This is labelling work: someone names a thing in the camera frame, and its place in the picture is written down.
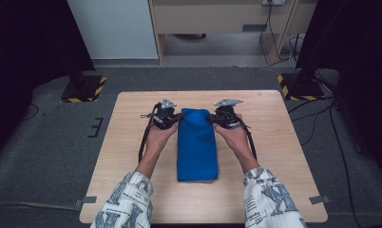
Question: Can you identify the black stand with striped base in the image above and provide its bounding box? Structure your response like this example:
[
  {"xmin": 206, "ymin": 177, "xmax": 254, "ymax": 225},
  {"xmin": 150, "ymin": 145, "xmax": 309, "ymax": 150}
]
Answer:
[
  {"xmin": 59, "ymin": 65, "xmax": 108, "ymax": 104},
  {"xmin": 276, "ymin": 67, "xmax": 326, "ymax": 102}
]

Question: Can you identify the black hanging power cable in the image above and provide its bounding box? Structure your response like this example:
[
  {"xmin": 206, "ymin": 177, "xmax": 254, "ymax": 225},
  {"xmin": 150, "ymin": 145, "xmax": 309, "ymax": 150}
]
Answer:
[{"xmin": 258, "ymin": 1, "xmax": 299, "ymax": 67}]

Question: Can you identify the grey tape strip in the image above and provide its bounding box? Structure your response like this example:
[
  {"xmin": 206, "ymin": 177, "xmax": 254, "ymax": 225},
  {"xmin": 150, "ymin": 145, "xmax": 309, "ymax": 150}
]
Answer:
[
  {"xmin": 73, "ymin": 196, "xmax": 99, "ymax": 209},
  {"xmin": 308, "ymin": 195, "xmax": 333, "ymax": 205}
]

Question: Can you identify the person's left hand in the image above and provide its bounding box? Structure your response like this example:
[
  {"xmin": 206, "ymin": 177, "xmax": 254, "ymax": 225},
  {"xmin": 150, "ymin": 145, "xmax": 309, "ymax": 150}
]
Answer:
[{"xmin": 144, "ymin": 121, "xmax": 180, "ymax": 161}]

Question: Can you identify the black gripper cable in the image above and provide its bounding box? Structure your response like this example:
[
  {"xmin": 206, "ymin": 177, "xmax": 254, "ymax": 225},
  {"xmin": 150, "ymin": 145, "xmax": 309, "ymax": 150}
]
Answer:
[
  {"xmin": 239, "ymin": 120, "xmax": 258, "ymax": 160},
  {"xmin": 138, "ymin": 103, "xmax": 160, "ymax": 163}
]

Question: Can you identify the white panel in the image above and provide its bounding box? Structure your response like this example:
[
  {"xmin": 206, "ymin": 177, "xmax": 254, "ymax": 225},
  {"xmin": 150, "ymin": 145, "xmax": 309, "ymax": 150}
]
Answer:
[{"xmin": 67, "ymin": 0, "xmax": 160, "ymax": 61}]

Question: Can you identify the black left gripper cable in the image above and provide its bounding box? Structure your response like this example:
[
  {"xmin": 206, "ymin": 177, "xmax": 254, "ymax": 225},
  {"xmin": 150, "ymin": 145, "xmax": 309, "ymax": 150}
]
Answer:
[{"xmin": 138, "ymin": 103, "xmax": 160, "ymax": 163}]

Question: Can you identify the blue cloth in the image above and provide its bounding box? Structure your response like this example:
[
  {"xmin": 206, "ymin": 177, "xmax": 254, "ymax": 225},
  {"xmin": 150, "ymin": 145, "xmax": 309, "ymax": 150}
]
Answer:
[{"xmin": 176, "ymin": 107, "xmax": 220, "ymax": 182}]

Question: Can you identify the person's right hand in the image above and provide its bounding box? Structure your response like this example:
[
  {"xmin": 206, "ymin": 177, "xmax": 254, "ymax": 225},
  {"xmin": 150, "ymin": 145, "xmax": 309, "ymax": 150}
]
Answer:
[{"xmin": 213, "ymin": 113, "xmax": 250, "ymax": 158}]

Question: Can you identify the light wooden cabinet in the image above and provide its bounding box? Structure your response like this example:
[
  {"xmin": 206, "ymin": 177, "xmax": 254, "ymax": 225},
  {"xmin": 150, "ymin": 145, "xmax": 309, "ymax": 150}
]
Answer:
[{"xmin": 147, "ymin": 0, "xmax": 318, "ymax": 67}]

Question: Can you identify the white power strip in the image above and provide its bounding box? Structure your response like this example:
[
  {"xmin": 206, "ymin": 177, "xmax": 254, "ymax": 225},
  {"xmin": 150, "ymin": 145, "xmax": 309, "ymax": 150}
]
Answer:
[{"xmin": 261, "ymin": 0, "xmax": 287, "ymax": 7}]

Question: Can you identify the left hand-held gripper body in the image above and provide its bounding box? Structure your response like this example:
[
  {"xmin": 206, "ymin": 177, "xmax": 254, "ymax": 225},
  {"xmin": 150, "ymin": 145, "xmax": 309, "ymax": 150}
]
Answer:
[{"xmin": 140, "ymin": 97, "xmax": 178, "ymax": 131}]

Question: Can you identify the thin black floor cable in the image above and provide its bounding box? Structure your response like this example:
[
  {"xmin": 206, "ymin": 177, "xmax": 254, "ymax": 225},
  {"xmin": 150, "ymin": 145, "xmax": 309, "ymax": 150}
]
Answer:
[{"xmin": 19, "ymin": 104, "xmax": 41, "ymax": 123}]

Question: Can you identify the black curtain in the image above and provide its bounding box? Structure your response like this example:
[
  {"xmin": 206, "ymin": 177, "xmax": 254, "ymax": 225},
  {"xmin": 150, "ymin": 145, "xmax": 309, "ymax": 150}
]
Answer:
[
  {"xmin": 295, "ymin": 0, "xmax": 382, "ymax": 175},
  {"xmin": 0, "ymin": 0, "xmax": 97, "ymax": 165}
]

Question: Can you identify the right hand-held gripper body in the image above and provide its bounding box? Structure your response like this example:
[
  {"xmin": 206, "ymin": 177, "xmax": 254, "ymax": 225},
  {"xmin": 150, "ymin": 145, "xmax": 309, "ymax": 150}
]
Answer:
[{"xmin": 213, "ymin": 98, "xmax": 244, "ymax": 129}]

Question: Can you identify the long black floor cable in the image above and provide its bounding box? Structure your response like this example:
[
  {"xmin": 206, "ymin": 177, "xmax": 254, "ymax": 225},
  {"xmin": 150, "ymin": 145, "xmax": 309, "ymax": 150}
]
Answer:
[{"xmin": 327, "ymin": 104, "xmax": 364, "ymax": 228}]

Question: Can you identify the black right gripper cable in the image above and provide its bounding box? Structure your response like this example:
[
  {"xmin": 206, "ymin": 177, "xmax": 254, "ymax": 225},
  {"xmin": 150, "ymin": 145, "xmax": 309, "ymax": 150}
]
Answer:
[{"xmin": 239, "ymin": 120, "xmax": 258, "ymax": 160}]

